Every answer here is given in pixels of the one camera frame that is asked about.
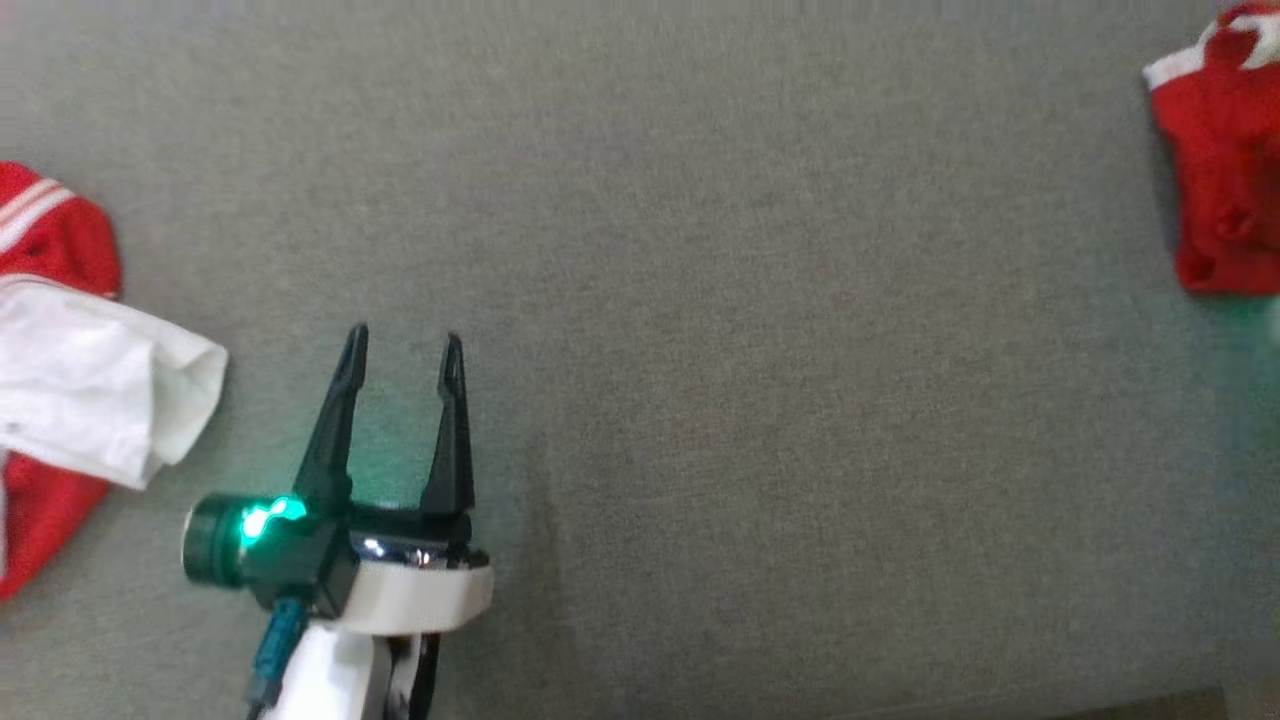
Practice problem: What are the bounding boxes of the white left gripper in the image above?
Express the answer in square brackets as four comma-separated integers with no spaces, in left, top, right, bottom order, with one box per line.
[293,322,496,636]

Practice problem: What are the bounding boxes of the red shirt with white sleeves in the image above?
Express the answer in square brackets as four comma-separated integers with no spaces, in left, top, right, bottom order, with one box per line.
[0,160,230,607]

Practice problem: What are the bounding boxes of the large grey sofa seat cushion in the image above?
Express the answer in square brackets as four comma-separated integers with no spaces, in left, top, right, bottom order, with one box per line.
[0,0,1280,720]

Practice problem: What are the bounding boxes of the teal left camera cable plug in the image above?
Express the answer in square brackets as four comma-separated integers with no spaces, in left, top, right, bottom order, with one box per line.
[246,597,310,717]

